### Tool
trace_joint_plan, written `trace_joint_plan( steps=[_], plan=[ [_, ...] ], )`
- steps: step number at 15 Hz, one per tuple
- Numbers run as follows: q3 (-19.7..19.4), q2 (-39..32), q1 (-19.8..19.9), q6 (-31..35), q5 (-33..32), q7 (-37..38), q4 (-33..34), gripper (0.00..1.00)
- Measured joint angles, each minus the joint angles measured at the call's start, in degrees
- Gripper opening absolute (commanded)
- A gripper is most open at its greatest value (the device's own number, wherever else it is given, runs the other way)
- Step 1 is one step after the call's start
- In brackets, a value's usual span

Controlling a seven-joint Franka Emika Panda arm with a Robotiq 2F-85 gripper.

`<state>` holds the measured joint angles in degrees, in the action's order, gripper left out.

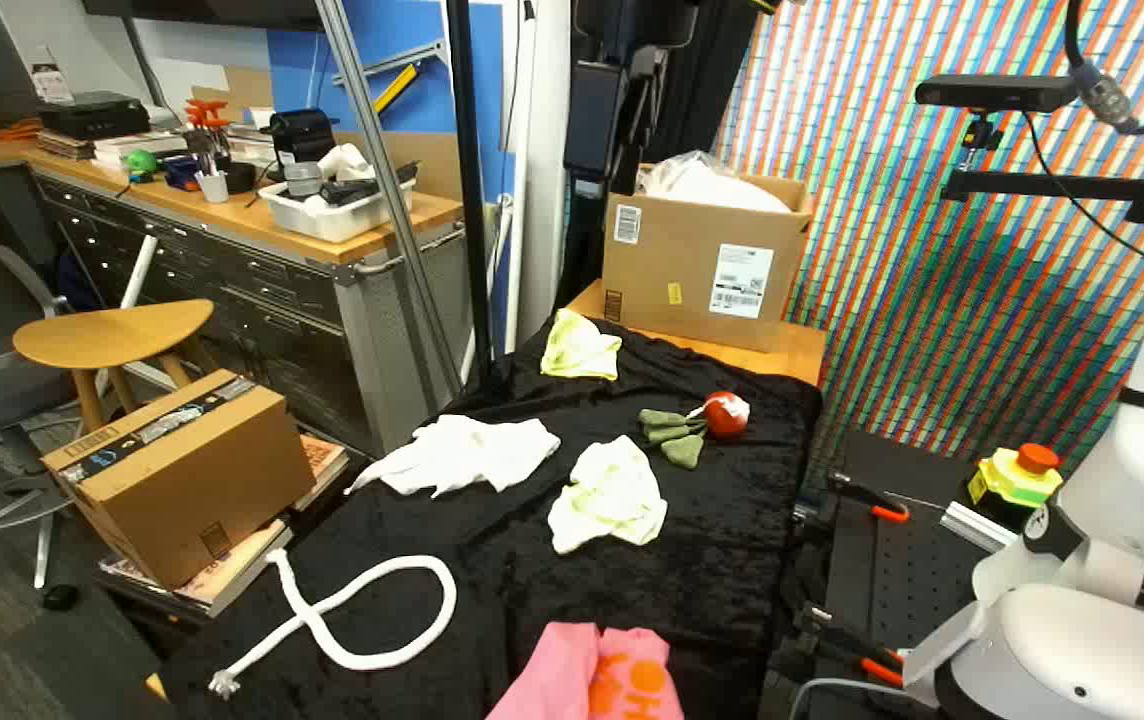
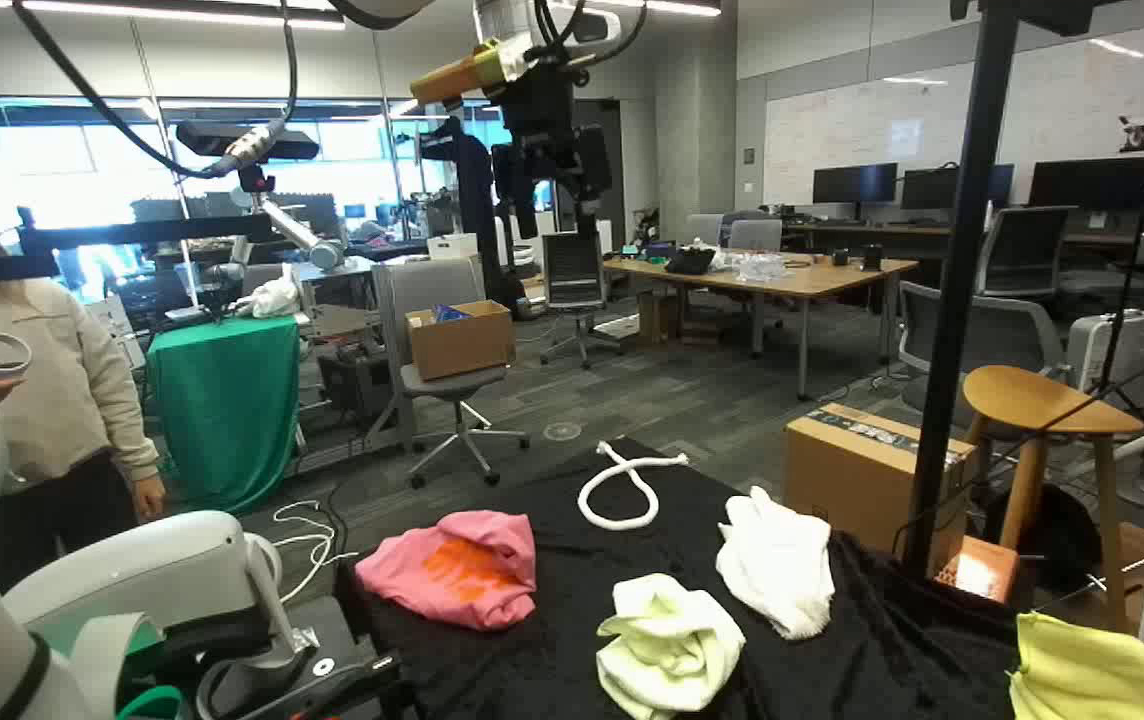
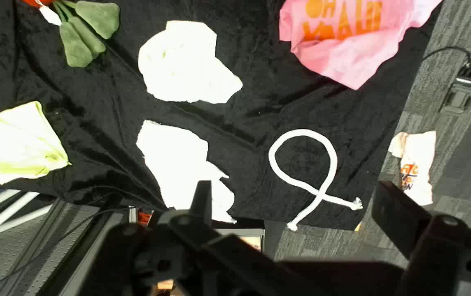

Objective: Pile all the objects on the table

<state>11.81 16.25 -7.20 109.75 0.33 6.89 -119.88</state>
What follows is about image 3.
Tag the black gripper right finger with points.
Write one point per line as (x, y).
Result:
(400, 217)

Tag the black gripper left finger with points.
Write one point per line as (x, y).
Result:
(203, 199)

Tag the yellow microfiber cloth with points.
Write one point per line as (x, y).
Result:
(28, 144)

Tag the plush red flower green leaves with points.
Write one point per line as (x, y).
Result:
(83, 24)

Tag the white cloth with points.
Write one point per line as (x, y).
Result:
(180, 64)
(178, 159)

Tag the crumpled paper wrapper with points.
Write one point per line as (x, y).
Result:
(415, 153)

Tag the black velvet table cloth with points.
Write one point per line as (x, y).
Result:
(99, 110)

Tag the pink printed cloth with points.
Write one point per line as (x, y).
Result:
(349, 39)

